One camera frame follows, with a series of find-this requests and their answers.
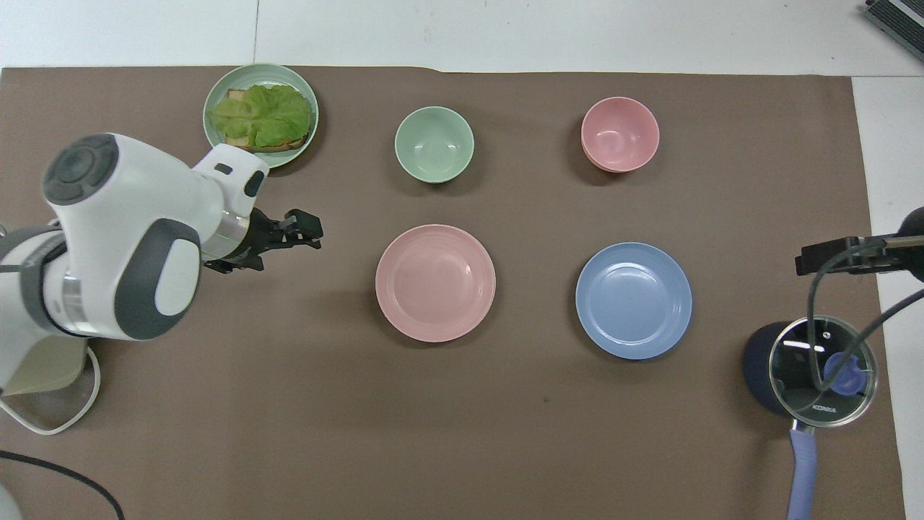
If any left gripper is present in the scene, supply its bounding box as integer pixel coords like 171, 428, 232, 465
204, 208, 324, 274

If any blue plate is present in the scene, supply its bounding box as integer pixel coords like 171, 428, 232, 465
575, 241, 694, 361

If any pink plate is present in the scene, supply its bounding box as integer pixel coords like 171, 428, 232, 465
375, 224, 497, 344

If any black cable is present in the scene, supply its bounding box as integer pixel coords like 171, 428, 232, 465
0, 450, 126, 520
806, 238, 924, 395

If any toasted bread slice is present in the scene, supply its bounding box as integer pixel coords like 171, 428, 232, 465
225, 88, 312, 153

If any grey ribbed device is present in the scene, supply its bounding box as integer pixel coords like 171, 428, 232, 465
864, 0, 924, 42

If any beige plate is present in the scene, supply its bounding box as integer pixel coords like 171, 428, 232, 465
0, 335, 103, 436

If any green bowl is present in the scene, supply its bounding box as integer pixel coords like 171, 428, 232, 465
394, 106, 476, 184

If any green lettuce leaf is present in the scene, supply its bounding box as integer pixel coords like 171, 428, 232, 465
207, 84, 313, 148

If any green plate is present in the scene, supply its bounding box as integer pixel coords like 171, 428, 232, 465
203, 63, 320, 169

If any dark blue pot lavender handle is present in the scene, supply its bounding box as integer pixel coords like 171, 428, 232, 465
743, 318, 879, 520

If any black stand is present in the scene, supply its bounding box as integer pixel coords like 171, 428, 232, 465
795, 207, 924, 285

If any pink bowl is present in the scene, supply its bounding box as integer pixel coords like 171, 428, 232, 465
580, 97, 661, 173

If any glass lid blue knob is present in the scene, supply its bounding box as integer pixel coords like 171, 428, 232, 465
768, 316, 879, 429

